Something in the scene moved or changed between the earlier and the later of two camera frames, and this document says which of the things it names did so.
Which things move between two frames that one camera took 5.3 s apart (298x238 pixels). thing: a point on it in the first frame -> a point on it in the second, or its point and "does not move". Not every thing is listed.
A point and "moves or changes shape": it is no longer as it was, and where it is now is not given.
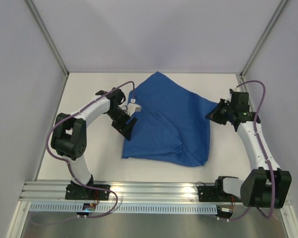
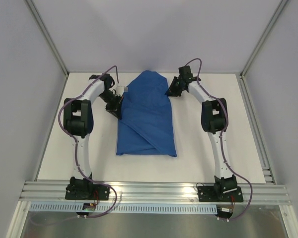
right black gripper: [223, 112] -> [175, 87]
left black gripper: [124, 129] -> [115, 108]
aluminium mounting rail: [126, 192] does not move
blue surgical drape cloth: [172, 121] moves or changes shape
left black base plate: [79, 192] does not move
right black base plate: [215, 194] does not move
